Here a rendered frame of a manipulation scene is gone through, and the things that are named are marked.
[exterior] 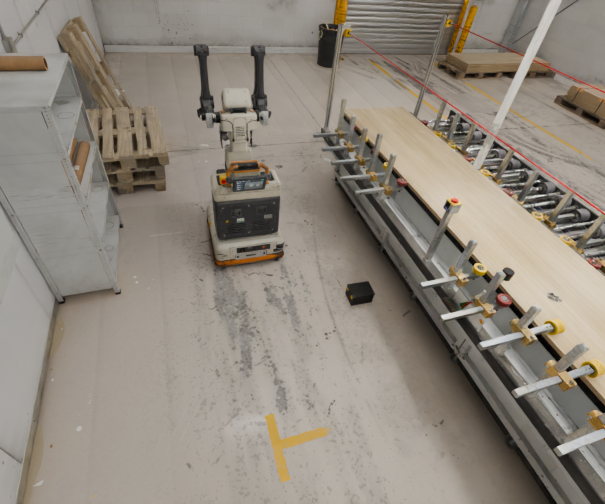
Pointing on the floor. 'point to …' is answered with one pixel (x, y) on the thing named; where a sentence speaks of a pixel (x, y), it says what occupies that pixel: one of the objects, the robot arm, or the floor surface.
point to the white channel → (518, 79)
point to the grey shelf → (46, 171)
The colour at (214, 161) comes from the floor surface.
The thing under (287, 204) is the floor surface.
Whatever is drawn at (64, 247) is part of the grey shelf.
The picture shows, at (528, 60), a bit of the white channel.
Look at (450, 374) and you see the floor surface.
